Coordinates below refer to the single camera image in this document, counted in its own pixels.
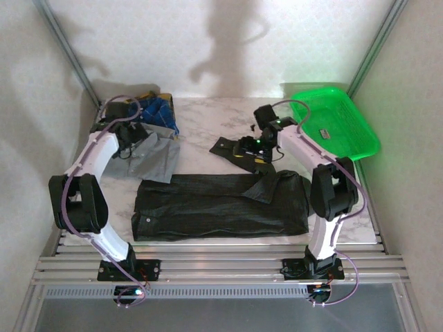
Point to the blue plaid shirt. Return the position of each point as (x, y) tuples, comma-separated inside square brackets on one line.
[(155, 114)]

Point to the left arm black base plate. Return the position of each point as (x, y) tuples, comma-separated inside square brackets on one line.
[(152, 269)]

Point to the dark pinstripe long sleeve shirt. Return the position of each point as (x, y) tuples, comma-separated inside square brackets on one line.
[(207, 207)]

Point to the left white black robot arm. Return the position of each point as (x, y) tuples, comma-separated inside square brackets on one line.
[(114, 242)]

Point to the aluminium rail frame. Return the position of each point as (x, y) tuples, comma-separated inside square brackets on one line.
[(221, 263)]

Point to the green plastic basket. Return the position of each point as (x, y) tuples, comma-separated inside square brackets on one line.
[(332, 114)]

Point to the grey long sleeve shirt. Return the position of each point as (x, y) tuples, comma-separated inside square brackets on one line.
[(152, 159)]

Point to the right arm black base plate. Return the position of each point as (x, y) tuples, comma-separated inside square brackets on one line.
[(294, 269)]

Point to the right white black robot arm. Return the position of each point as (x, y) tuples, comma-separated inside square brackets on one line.
[(323, 235)]

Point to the aluminium frame post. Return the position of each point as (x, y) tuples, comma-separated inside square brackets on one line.
[(375, 52), (67, 52)]

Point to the small label tag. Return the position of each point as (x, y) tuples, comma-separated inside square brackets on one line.
[(324, 134)]

